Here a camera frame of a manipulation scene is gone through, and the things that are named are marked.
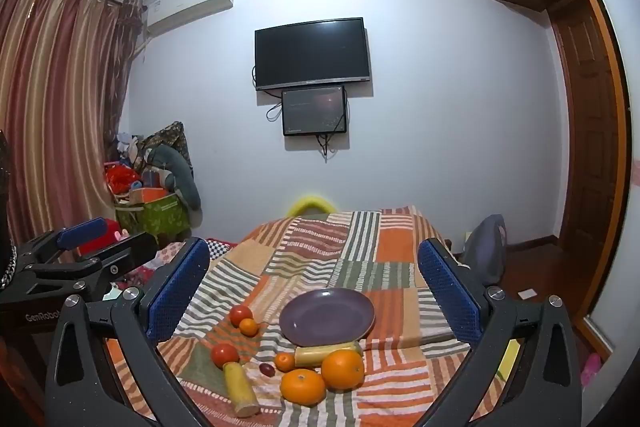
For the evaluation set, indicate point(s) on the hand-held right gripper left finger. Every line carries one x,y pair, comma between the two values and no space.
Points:
176,292

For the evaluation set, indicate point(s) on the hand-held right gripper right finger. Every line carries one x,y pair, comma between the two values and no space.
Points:
450,294

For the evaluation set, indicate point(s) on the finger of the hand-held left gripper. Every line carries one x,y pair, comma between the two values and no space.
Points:
82,232
127,252

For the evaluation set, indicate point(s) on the red tomato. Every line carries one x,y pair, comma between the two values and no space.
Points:
224,355
241,313

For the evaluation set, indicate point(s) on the small orange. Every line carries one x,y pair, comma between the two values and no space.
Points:
285,362
249,328

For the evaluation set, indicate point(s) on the yellow-green banana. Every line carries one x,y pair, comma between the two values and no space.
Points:
315,355
240,389

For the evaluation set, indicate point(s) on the purple plate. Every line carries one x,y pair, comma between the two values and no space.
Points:
327,317

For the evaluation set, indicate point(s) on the large orange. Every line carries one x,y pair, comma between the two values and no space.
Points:
302,388
343,369

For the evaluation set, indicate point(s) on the pink toy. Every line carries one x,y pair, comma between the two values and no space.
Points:
123,235

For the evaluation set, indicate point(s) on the red toy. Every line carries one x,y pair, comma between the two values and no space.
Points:
102,239

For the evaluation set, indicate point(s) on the floral quilt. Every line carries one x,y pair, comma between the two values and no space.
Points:
167,254

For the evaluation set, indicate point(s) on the green cardboard box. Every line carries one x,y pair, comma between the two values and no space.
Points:
160,217

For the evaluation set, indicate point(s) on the grey chair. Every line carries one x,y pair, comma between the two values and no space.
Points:
482,247

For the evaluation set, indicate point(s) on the orange box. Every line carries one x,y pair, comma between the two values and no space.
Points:
149,195

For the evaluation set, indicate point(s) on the black white checkered cloth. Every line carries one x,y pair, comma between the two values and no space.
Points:
220,249

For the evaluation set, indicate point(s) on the red bag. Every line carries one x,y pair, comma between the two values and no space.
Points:
120,177

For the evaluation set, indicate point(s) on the white paper sheet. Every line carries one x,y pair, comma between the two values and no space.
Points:
527,293

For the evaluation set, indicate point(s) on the grey plush pillow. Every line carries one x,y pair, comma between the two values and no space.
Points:
182,177

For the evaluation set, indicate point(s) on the small dark red fruit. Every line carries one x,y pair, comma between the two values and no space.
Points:
267,369

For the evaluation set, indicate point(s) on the dark patterned cushion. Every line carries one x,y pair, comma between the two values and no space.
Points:
167,137

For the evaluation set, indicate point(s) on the striped curtain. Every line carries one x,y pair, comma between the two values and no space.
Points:
55,107

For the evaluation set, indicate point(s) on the striped patchwork blanket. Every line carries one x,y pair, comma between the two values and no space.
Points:
320,252

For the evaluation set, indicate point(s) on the pink slipper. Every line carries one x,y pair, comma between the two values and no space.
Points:
591,369

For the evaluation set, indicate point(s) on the brown wooden door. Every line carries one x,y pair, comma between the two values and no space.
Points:
585,132

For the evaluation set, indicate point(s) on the small black monitor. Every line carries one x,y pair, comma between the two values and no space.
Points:
314,111

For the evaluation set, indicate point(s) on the white air conditioner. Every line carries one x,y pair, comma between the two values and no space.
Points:
190,4

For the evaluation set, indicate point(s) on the black wall television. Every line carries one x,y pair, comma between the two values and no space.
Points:
312,52

